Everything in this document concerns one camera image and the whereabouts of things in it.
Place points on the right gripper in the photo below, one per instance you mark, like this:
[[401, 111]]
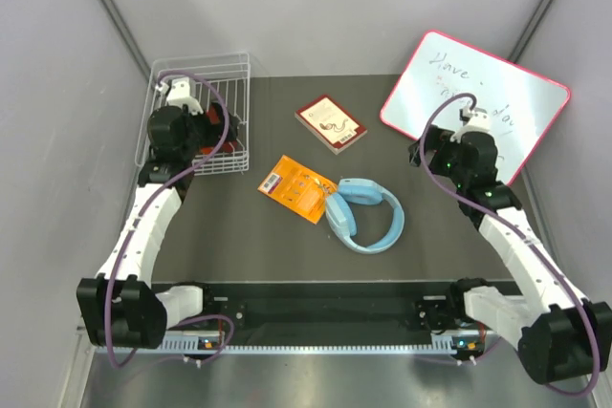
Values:
[[438, 139]]

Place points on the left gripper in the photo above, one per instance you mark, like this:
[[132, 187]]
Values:
[[214, 131]]

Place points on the red floral plate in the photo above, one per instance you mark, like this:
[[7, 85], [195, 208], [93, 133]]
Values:
[[214, 116]]

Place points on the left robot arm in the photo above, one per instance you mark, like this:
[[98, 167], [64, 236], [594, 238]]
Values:
[[118, 305]]

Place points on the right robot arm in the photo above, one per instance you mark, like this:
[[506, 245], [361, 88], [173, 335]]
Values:
[[556, 331]]

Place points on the light blue headphones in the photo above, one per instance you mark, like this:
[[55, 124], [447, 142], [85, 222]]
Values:
[[365, 216]]

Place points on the orange book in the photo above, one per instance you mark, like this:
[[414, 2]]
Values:
[[298, 188]]

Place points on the red and cream book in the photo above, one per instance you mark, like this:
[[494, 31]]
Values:
[[329, 122]]

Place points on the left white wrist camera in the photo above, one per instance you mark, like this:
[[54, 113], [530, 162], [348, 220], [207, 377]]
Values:
[[180, 92]]

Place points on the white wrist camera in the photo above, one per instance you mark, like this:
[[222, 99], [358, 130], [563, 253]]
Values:
[[180, 92], [474, 121]]

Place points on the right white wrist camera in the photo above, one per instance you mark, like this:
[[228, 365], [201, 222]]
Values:
[[474, 121]]

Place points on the white wire dish rack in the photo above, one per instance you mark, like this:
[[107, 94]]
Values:
[[229, 76]]

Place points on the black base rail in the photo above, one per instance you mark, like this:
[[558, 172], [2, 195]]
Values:
[[324, 314]]

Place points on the grey slotted cable duct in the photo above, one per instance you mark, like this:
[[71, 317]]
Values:
[[446, 344]]

